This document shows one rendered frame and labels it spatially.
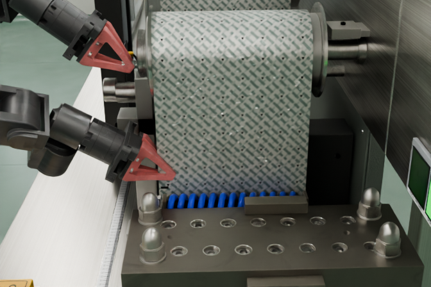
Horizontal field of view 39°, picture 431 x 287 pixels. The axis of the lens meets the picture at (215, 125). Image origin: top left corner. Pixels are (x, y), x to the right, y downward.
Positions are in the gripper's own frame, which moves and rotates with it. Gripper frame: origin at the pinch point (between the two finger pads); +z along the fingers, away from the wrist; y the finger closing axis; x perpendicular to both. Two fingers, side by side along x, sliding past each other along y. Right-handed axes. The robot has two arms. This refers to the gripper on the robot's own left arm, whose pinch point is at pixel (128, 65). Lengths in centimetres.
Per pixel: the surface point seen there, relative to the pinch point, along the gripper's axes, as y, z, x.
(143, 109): -0.6, 6.3, -4.9
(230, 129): 6.9, 17.5, 2.9
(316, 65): 6.9, 21.5, 18.6
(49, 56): -423, -23, -156
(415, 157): 29.7, 30.3, 19.2
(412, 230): -10, 65, 3
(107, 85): -1.5, -0.7, -5.2
